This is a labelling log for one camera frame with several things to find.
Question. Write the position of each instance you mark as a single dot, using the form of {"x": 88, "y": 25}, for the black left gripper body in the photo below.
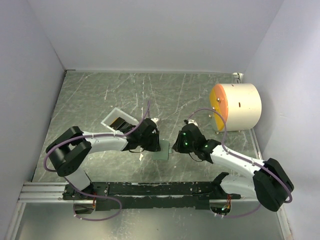
{"x": 150, "y": 143}

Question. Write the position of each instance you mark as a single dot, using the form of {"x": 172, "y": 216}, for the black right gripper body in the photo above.
{"x": 188, "y": 147}

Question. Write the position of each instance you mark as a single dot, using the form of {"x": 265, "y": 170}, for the green card holder wallet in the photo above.
{"x": 165, "y": 151}

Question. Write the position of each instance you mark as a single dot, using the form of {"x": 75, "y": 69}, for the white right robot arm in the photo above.
{"x": 265, "y": 180}

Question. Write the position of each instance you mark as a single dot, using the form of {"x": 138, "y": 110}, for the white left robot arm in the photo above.
{"x": 68, "y": 151}

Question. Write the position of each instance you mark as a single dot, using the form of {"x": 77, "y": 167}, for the black cards in tray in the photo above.
{"x": 119, "y": 124}

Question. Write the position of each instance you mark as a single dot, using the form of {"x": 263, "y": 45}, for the white card tray box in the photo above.
{"x": 113, "y": 115}

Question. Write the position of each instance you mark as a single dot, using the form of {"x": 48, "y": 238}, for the white cylinder with orange lid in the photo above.
{"x": 237, "y": 104}

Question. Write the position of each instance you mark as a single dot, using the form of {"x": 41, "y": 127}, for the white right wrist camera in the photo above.
{"x": 191, "y": 121}

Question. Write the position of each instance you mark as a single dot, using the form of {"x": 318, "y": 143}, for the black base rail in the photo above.
{"x": 149, "y": 195}

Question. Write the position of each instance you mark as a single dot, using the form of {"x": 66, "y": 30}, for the aluminium frame profile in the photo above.
{"x": 42, "y": 192}

